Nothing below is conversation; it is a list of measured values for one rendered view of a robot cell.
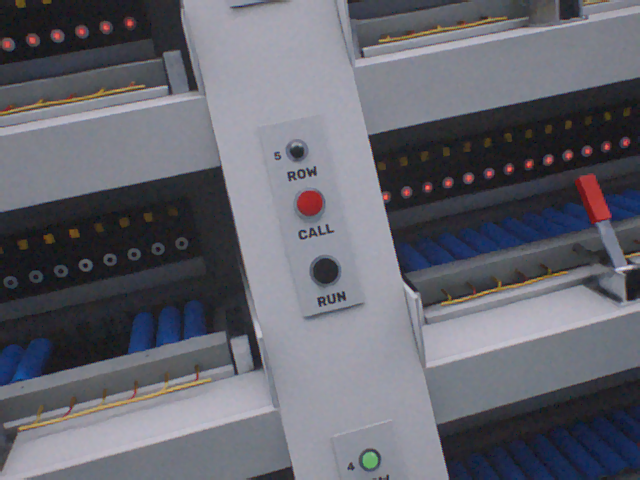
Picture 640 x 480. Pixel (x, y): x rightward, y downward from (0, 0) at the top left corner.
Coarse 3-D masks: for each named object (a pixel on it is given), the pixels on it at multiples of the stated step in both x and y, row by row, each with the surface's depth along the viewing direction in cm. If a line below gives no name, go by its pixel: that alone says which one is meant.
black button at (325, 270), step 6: (324, 258) 37; (318, 264) 37; (324, 264) 37; (330, 264) 37; (336, 264) 38; (318, 270) 37; (324, 270) 37; (330, 270) 37; (336, 270) 37; (318, 276) 37; (324, 276) 37; (330, 276) 37; (336, 276) 37; (324, 282) 37; (330, 282) 37
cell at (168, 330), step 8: (160, 312) 49; (168, 312) 48; (176, 312) 49; (160, 320) 47; (168, 320) 47; (176, 320) 47; (160, 328) 46; (168, 328) 46; (176, 328) 46; (160, 336) 45; (168, 336) 44; (176, 336) 45; (160, 344) 44; (168, 344) 44
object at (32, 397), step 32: (160, 352) 41; (192, 352) 41; (224, 352) 41; (32, 384) 40; (64, 384) 40; (96, 384) 40; (128, 384) 41; (192, 384) 40; (0, 416) 39; (64, 416) 39
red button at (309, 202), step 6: (306, 192) 37; (312, 192) 37; (300, 198) 37; (306, 198) 37; (312, 198) 37; (318, 198) 37; (300, 204) 37; (306, 204) 37; (312, 204) 37; (318, 204) 37; (300, 210) 37; (306, 210) 37; (312, 210) 37; (318, 210) 37
